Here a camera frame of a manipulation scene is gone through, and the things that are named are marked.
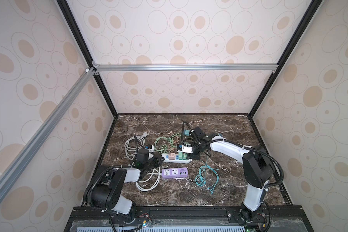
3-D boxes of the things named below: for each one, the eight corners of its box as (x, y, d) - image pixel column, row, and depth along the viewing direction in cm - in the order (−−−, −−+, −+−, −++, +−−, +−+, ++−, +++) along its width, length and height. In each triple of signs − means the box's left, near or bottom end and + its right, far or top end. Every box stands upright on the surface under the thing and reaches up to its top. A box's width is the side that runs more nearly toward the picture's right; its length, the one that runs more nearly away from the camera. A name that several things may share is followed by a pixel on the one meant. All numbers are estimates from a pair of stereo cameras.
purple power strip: (161, 178, 88) (161, 176, 86) (162, 169, 92) (161, 167, 89) (187, 178, 88) (188, 176, 86) (187, 169, 92) (187, 167, 89)
